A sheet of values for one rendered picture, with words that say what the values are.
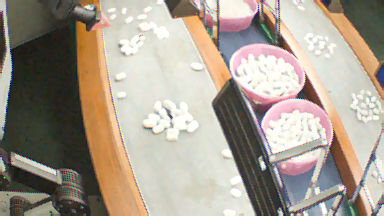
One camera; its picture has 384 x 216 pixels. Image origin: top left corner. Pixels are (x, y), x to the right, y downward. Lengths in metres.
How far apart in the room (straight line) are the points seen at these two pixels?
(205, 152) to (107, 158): 0.27
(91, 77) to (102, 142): 0.29
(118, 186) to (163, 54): 0.58
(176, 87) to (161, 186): 0.38
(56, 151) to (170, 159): 1.17
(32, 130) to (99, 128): 1.22
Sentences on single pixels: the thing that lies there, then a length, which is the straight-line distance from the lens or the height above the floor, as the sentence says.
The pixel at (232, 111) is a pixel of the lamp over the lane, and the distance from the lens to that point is 1.19.
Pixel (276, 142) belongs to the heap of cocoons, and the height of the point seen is 0.73.
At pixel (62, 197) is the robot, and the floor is 0.79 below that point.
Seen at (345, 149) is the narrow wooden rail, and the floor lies 0.76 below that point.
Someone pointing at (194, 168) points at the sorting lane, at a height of 0.74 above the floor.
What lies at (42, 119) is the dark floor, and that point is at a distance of 2.83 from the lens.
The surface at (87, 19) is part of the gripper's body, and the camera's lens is 1.81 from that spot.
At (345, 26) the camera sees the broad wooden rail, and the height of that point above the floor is 0.76.
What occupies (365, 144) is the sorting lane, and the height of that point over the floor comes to 0.74.
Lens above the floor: 1.91
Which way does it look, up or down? 43 degrees down
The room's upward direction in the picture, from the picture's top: straight up
